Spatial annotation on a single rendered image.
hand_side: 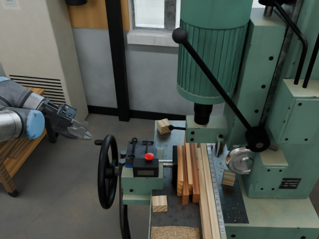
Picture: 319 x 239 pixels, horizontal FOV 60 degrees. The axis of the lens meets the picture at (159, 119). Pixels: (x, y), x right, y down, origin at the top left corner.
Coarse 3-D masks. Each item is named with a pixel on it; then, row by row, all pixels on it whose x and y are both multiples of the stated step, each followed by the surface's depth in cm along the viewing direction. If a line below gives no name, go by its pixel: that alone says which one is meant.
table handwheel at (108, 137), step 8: (112, 136) 109; (104, 144) 100; (112, 144) 116; (104, 152) 98; (112, 152) 120; (104, 160) 97; (112, 160) 121; (104, 168) 96; (112, 168) 107; (104, 176) 96; (112, 176) 107; (104, 184) 96; (112, 184) 118; (104, 192) 96; (112, 192) 115; (104, 200) 98; (112, 200) 111; (104, 208) 102
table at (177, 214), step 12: (156, 120) 120; (180, 120) 120; (156, 132) 114; (168, 132) 114; (180, 132) 114; (156, 144) 108; (168, 144) 108; (180, 144) 108; (168, 156) 103; (168, 168) 99; (168, 180) 94; (156, 192) 91; (168, 192) 91; (132, 204) 94; (144, 204) 93; (168, 204) 87; (180, 204) 87; (192, 204) 87; (156, 216) 84; (168, 216) 84; (180, 216) 84; (192, 216) 84
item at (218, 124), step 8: (192, 120) 93; (216, 120) 93; (224, 120) 93; (192, 128) 90; (200, 128) 90; (208, 128) 90; (216, 128) 90; (224, 128) 90; (192, 136) 92; (200, 136) 92; (208, 136) 92; (224, 136) 92
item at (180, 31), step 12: (180, 36) 58; (192, 48) 61; (204, 72) 65; (216, 84) 67; (228, 96) 69; (240, 120) 74; (252, 132) 76; (264, 132) 77; (252, 144) 76; (264, 144) 76
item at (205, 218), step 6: (198, 150) 100; (198, 168) 93; (198, 174) 91; (204, 180) 89; (204, 186) 87; (204, 192) 86; (204, 198) 84; (204, 204) 82; (204, 210) 81; (204, 216) 79; (204, 222) 78; (204, 228) 76; (210, 228) 76; (204, 234) 76; (210, 234) 75
